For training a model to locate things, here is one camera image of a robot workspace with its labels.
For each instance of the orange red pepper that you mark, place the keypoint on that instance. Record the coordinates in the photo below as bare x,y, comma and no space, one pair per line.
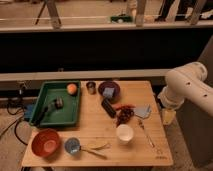
122,106

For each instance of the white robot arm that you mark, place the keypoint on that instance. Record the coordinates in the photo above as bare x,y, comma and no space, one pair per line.
187,82

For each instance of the dark purple bowl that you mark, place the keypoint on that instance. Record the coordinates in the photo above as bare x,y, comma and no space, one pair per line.
110,84

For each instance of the blue sponge block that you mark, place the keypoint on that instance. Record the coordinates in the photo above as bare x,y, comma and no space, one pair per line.
108,92

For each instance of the small metal cup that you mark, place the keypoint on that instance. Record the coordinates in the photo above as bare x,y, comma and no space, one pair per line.
91,87

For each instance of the dark red grape bunch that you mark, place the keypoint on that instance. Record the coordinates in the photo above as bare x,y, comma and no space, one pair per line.
124,116

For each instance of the orange fruit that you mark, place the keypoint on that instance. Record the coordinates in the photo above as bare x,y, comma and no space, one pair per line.
72,89

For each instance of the blue grey cloth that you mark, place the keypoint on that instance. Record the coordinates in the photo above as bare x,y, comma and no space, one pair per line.
143,111

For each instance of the white cup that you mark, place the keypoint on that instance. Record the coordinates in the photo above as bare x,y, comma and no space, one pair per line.
124,133

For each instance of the green plastic tray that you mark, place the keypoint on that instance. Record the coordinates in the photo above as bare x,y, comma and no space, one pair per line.
68,115

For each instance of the metal fork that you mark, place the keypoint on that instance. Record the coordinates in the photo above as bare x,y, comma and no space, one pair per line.
146,133

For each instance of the yellow tag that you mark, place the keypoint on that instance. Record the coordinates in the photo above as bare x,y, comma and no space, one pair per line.
168,116

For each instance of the blue small bowl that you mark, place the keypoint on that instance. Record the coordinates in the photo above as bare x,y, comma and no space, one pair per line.
72,146

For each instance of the green white object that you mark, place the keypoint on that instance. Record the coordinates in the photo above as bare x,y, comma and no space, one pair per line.
121,18

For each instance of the blue box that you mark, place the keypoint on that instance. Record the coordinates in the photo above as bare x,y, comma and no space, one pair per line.
28,112

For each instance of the red orange bowl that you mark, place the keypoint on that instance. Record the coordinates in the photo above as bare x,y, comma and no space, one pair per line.
45,143

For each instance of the black handled brush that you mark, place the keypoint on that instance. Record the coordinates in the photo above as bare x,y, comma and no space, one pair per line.
56,104

